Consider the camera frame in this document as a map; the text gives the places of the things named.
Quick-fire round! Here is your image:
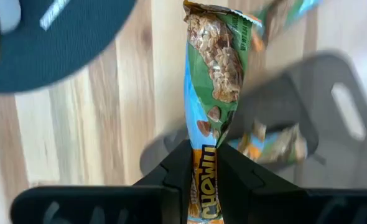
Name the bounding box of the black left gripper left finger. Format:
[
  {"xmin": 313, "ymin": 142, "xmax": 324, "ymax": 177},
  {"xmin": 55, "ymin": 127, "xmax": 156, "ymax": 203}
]
[{"xmin": 11, "ymin": 139, "xmax": 193, "ymax": 224}]

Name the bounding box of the white label strip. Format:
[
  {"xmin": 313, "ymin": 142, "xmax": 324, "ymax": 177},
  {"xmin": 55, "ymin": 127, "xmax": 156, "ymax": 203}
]
[{"xmin": 39, "ymin": 0, "xmax": 72, "ymax": 32}]

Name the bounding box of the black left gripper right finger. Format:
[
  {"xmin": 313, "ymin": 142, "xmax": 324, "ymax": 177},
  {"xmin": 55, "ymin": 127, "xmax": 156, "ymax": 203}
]
[{"xmin": 216, "ymin": 142, "xmax": 367, "ymax": 224}]

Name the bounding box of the round dark woven placemat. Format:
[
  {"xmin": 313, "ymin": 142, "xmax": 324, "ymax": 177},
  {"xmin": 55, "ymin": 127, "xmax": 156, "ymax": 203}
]
[{"xmin": 0, "ymin": 0, "xmax": 138, "ymax": 94}]

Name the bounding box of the orange blue green granola bar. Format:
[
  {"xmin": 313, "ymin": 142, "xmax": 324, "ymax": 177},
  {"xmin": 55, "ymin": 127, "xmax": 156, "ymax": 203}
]
[
  {"xmin": 228, "ymin": 119, "xmax": 309, "ymax": 165},
  {"xmin": 182, "ymin": 0, "xmax": 264, "ymax": 224}
]

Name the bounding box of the grey plastic bin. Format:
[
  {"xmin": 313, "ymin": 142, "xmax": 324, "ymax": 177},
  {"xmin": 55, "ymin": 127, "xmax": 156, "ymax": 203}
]
[{"xmin": 139, "ymin": 50, "xmax": 367, "ymax": 190}]

